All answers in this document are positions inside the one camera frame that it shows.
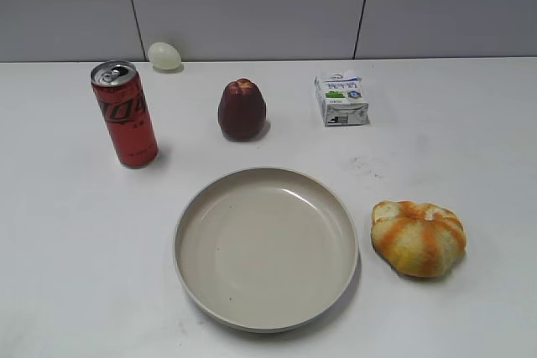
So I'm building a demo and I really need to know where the red cola can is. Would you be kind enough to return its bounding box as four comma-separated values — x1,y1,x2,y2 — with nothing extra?
90,60,159,169

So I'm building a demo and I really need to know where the beige round plate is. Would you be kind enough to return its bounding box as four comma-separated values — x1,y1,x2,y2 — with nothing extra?
174,167,359,333

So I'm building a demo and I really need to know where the dark red wax apple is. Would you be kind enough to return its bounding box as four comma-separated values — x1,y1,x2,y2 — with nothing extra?
217,78,267,141

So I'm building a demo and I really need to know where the small white milk carton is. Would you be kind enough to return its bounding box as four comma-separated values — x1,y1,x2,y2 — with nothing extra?
314,70,369,127

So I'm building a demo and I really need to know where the pale white egg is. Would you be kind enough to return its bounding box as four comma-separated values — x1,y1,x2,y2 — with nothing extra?
147,42,182,71

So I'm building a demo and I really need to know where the orange striped bread bun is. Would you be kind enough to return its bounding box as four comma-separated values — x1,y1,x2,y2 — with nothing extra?
371,200,467,278

